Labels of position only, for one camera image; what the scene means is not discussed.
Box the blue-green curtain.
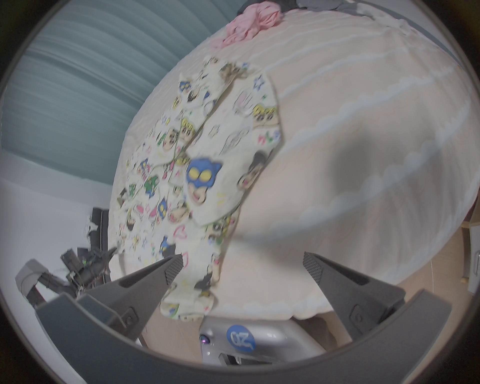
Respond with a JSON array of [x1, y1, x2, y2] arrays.
[[2, 0, 241, 186]]

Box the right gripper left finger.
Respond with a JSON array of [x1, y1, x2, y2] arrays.
[[77, 253, 184, 340]]

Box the pile of clothes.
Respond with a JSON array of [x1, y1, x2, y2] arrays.
[[275, 0, 376, 17]]

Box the white printed pyjama garment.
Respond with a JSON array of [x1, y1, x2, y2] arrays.
[[110, 56, 283, 321]]

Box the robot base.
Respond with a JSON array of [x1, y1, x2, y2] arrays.
[[199, 317, 327, 366]]

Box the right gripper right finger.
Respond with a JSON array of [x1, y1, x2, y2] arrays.
[[303, 251, 406, 344]]

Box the bed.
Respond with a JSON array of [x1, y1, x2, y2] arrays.
[[109, 0, 480, 324]]

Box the white chest of drawers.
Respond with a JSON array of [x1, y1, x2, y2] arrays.
[[460, 210, 480, 294]]

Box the pink garment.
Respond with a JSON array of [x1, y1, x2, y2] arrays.
[[210, 1, 283, 49]]

